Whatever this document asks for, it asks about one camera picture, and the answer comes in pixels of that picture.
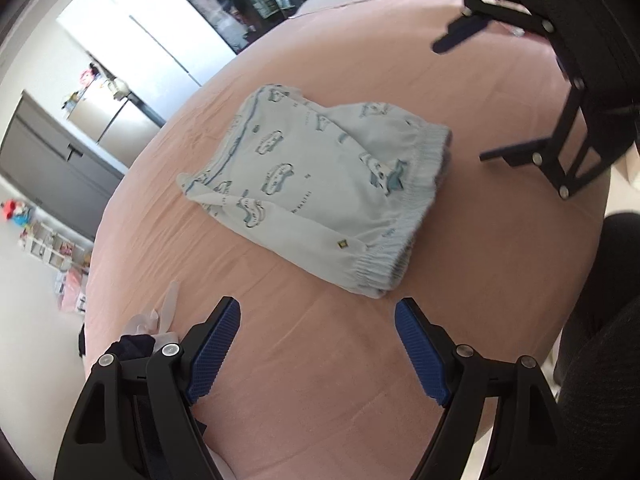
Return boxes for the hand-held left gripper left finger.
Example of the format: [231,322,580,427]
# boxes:
[52,296,242,480]

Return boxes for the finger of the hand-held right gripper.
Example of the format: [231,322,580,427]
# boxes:
[479,80,626,201]
[433,0,551,54]

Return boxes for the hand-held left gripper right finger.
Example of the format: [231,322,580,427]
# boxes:
[394,297,576,480]

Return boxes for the white garment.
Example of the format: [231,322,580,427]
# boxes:
[125,280,181,348]

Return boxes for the blue cartoon print pajama pants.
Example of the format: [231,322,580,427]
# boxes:
[176,84,453,301]

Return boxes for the bed with pink sheet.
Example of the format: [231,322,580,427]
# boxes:
[80,0,611,480]

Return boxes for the pink gift bags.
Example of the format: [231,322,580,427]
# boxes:
[52,265,91,316]

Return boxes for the person's leg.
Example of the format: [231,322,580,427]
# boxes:
[555,212,640,480]

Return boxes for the white shelf rack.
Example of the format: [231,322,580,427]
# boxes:
[19,220,93,271]

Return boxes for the dark glass door wardrobe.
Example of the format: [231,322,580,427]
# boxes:
[145,0,321,56]

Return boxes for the grey door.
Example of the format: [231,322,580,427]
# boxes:
[0,91,128,243]

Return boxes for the silver fridge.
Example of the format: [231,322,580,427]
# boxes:
[65,77,166,146]

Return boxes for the white hanging bag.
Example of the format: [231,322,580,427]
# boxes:
[102,76,130,98]

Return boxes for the white glossy wardrobe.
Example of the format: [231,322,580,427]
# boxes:
[56,0,238,128]

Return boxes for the red and blue wall plush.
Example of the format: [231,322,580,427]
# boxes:
[0,200,31,226]

